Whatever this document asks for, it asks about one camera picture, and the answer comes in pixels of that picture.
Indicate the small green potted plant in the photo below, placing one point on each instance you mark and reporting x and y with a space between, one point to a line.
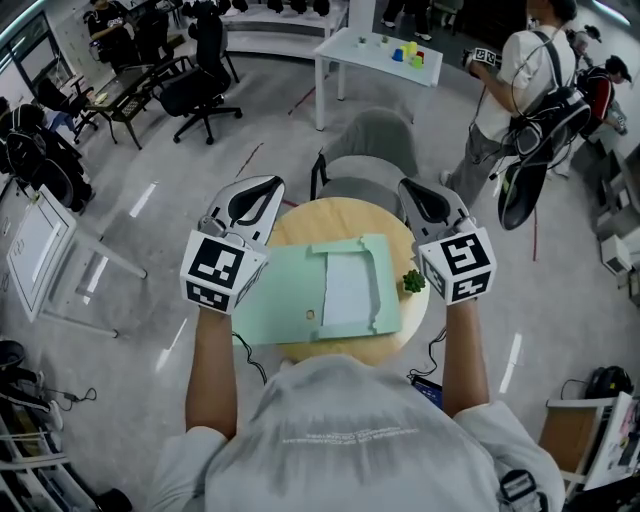
414 281

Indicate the green folder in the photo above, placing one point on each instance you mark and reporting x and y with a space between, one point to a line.
285 300

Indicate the green cup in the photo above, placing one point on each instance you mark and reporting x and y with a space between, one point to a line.
417 61

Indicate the yellow cup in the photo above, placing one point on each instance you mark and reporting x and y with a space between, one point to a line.
409 48

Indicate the white display shelf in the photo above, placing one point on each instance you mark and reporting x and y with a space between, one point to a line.
280 32

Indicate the white rectangular table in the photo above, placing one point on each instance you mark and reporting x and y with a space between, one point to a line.
360 57

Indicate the white frame with brown board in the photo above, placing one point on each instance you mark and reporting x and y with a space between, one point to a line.
575 435

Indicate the round wooden table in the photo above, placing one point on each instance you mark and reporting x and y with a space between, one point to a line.
320 215

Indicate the white shelving unit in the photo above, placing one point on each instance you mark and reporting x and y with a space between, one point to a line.
35 465

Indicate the row of black gear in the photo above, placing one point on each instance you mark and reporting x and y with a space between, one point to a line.
260 6

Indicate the white framed side table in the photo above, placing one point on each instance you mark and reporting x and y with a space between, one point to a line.
40 240

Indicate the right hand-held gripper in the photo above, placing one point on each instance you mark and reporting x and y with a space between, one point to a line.
460 265

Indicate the person's grey t-shirt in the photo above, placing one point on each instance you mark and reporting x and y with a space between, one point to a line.
350 450

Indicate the black office chair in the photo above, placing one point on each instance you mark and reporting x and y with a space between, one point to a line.
200 85

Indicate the grey padded chair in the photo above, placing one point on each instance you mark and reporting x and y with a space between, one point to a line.
370 175

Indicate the blue screen phone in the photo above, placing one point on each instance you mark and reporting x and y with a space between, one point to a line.
429 392

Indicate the person's left forearm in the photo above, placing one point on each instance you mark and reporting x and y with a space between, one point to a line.
212 375

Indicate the black bag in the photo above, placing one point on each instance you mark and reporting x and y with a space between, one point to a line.
610 382

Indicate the person's right forearm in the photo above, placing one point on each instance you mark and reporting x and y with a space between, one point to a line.
465 360

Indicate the white A4 paper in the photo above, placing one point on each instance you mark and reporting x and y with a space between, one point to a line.
347 290

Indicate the blue cup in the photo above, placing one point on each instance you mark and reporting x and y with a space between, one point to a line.
397 55

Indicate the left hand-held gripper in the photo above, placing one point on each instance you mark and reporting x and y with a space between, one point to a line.
220 267

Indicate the dark wooden table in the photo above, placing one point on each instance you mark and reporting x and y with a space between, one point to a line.
125 95

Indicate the white boxy appliance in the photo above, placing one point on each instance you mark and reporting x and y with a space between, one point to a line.
616 254

